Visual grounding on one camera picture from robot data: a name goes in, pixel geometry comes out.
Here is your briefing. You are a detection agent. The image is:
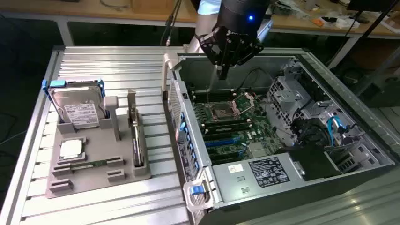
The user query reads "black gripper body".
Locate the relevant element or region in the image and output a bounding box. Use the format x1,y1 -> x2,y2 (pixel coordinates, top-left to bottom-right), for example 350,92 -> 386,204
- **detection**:
214,0 -> 270,42

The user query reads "Nvidia graphics card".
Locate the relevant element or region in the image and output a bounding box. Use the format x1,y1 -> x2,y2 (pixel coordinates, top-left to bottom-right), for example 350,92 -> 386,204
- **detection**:
126,88 -> 148,168

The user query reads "metal socket cover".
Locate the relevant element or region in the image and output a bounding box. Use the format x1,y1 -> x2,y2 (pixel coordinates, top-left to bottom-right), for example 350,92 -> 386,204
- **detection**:
232,91 -> 260,111

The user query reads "metal disk bay cage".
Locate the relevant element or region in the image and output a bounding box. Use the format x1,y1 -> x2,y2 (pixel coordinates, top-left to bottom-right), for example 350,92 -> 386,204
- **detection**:
266,75 -> 313,123

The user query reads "CPU socket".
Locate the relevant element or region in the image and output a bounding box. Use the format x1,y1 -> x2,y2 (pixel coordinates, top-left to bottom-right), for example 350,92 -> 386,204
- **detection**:
210,102 -> 238,120

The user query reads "white plastic packaging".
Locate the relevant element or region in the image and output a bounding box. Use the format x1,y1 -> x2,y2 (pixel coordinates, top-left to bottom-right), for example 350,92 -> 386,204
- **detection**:
310,15 -> 360,30

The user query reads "black labelled RAM stick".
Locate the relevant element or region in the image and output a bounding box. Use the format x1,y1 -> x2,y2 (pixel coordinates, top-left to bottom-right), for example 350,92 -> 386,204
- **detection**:
204,121 -> 253,136

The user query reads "green motherboard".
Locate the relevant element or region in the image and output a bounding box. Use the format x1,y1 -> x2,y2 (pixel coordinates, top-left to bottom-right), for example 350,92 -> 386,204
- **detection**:
186,89 -> 300,165

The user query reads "long PCIe expansion slot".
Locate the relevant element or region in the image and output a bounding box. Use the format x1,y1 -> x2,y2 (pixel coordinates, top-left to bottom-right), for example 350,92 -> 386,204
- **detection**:
204,137 -> 241,148

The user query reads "black monitor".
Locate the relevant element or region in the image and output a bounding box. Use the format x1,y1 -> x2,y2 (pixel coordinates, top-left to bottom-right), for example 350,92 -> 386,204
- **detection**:
346,0 -> 400,11

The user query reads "black stand pole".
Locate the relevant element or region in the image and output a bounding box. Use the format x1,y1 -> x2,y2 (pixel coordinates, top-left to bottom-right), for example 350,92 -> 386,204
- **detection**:
361,0 -> 393,39

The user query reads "hard disk with blue carrier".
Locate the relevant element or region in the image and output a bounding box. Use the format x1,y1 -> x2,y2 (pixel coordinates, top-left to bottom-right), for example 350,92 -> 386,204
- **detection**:
41,79 -> 109,130

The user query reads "black grey PC case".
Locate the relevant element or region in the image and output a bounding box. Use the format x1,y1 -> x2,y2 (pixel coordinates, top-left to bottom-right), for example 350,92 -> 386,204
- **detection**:
160,48 -> 400,225

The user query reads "black plastic shroud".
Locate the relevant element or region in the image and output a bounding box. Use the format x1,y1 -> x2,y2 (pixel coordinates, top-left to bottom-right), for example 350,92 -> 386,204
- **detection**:
278,146 -> 341,182

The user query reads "grey power supply unit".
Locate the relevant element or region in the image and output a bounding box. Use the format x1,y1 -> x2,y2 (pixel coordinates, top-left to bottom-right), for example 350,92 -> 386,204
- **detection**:
212,154 -> 306,204

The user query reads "grey parts rack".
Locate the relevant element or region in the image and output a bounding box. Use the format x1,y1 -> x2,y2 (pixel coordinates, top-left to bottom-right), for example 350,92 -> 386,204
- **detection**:
45,95 -> 153,199

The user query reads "silver CPU chip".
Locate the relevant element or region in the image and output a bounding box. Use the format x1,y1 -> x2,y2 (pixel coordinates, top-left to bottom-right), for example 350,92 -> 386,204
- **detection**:
60,140 -> 85,158

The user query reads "green RAM stick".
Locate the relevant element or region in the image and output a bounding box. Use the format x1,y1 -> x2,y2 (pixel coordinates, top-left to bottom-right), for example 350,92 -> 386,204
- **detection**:
66,160 -> 110,169

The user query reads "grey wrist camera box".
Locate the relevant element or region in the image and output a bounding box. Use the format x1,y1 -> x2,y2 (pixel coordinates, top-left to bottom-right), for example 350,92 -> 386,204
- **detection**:
256,17 -> 273,45

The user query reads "black looped wire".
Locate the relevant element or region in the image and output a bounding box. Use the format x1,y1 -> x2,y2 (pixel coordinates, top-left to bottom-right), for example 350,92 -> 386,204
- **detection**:
236,67 -> 277,94

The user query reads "black hanging cable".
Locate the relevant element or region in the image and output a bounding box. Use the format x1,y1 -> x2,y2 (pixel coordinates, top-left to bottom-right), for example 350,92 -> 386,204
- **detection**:
160,0 -> 184,47

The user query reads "grey coiled cable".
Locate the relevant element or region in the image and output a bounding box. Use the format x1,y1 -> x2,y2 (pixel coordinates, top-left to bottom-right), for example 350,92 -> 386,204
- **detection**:
100,0 -> 129,8

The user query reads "wooden desk with grey frame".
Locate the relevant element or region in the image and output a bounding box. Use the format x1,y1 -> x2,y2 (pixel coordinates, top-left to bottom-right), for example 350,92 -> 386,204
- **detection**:
0,0 -> 400,68

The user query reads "black wire bundle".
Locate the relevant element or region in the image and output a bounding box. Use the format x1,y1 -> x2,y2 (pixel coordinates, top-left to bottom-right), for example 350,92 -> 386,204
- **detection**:
289,117 -> 330,150

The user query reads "blue SATA wire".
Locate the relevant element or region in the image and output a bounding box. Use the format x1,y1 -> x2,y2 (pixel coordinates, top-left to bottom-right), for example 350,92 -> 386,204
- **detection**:
325,115 -> 348,148

